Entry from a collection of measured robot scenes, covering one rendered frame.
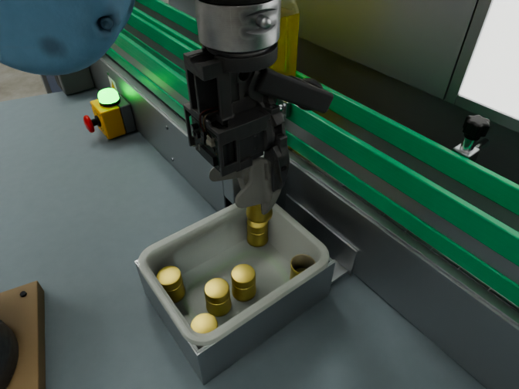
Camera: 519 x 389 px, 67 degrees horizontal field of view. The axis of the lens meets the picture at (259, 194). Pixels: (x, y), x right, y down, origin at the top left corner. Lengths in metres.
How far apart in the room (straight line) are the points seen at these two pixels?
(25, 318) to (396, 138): 0.57
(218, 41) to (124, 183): 0.52
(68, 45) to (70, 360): 0.47
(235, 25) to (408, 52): 0.37
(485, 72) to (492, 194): 0.16
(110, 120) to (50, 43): 0.74
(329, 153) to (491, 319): 0.29
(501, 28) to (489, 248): 0.27
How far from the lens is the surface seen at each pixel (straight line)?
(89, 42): 0.21
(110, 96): 0.94
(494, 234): 0.48
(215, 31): 0.36
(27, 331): 0.63
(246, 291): 0.56
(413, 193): 0.51
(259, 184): 0.45
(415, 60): 0.66
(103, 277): 0.68
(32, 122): 1.13
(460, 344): 0.58
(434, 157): 0.57
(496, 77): 0.61
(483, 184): 0.55
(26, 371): 0.60
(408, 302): 0.59
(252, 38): 0.35
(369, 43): 0.70
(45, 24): 0.21
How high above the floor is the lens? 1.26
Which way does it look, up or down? 42 degrees down
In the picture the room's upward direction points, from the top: straight up
